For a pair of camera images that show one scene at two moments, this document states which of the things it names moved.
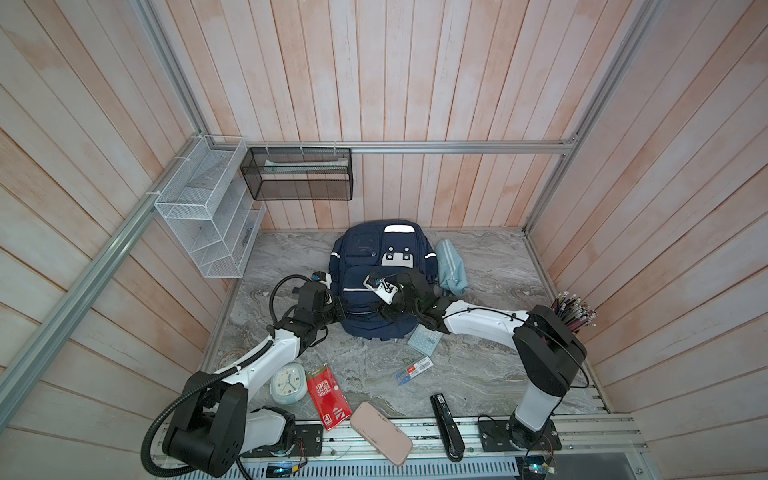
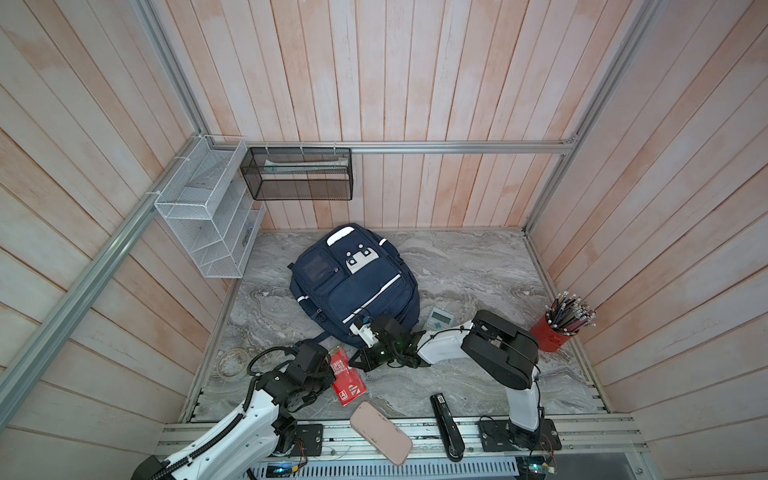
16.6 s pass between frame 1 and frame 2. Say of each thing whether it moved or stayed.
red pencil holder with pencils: stayed
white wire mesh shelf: stayed
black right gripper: moved
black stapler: stayed
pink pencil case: stayed
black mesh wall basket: stayed
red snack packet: moved
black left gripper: moved
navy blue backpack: moved
